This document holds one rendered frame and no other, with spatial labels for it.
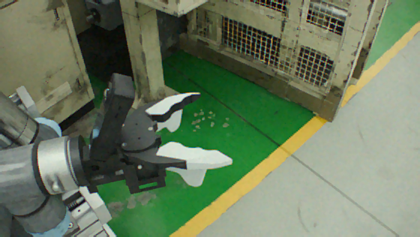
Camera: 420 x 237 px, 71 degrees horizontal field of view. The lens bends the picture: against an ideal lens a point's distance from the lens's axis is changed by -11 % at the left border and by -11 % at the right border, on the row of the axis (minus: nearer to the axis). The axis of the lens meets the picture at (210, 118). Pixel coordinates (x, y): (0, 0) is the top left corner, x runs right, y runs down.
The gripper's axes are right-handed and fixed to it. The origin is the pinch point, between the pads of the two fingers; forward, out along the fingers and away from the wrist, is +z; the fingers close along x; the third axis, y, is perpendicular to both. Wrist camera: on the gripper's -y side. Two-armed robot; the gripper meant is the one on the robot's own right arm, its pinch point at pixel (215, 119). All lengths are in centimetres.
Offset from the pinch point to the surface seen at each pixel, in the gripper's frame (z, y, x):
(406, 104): 159, 96, -85
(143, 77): -4, 67, -127
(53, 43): -46, 35, -124
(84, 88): -39, 69, -134
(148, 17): 3, 31, -124
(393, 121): 138, 97, -75
